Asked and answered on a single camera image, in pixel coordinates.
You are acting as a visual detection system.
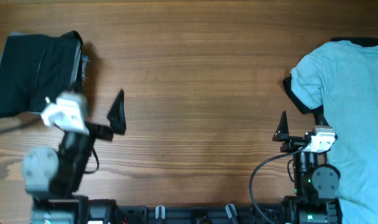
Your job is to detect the light blue t-shirt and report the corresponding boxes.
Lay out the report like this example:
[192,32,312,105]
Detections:
[290,40,378,223]

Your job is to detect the black shorts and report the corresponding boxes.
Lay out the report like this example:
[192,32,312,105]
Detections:
[0,30,83,118]

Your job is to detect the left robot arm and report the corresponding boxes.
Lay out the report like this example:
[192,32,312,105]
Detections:
[21,91,126,224]

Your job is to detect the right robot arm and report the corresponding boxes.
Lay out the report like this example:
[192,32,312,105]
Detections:
[272,112,341,224]

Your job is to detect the folded grey shorts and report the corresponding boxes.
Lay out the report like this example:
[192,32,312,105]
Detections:
[0,30,89,85]

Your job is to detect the black garment under pile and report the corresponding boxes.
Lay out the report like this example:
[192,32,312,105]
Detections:
[281,37,378,127]

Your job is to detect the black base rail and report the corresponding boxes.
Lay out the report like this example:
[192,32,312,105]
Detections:
[85,198,342,224]

